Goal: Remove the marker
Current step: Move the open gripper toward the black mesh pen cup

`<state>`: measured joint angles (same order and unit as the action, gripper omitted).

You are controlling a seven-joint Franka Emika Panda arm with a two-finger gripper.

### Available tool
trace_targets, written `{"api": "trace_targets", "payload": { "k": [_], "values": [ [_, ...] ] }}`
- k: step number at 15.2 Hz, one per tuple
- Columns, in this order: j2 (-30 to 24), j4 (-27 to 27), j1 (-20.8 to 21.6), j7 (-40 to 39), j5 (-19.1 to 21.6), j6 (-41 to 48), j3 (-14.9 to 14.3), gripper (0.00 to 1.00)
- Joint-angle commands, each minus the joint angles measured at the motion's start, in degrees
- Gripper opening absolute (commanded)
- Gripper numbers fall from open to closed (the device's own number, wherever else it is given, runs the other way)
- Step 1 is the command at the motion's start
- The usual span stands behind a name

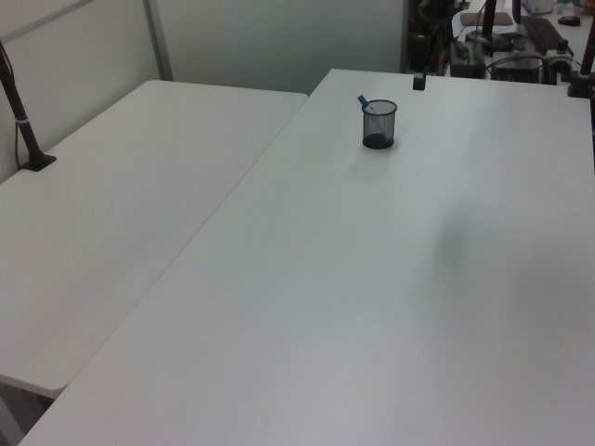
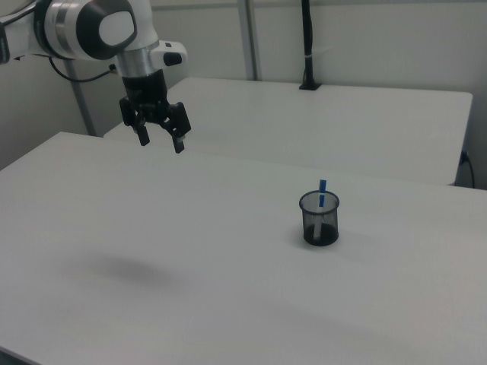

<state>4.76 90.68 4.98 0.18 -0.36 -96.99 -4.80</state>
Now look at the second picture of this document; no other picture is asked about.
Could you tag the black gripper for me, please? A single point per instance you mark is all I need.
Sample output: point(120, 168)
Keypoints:
point(146, 93)

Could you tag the white marker with blue cap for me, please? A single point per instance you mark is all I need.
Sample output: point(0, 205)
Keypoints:
point(322, 195)

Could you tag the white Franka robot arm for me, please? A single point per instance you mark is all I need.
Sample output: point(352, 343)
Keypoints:
point(68, 26)

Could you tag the white side table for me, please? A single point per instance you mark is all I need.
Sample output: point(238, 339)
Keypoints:
point(323, 125)

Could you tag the black mesh pen cup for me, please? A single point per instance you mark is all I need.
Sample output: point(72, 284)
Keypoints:
point(320, 224)

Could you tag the grey partition frame post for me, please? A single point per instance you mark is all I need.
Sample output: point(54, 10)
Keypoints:
point(249, 38)
point(81, 102)

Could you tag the black camera pole with clamp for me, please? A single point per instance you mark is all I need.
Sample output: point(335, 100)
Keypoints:
point(309, 38)

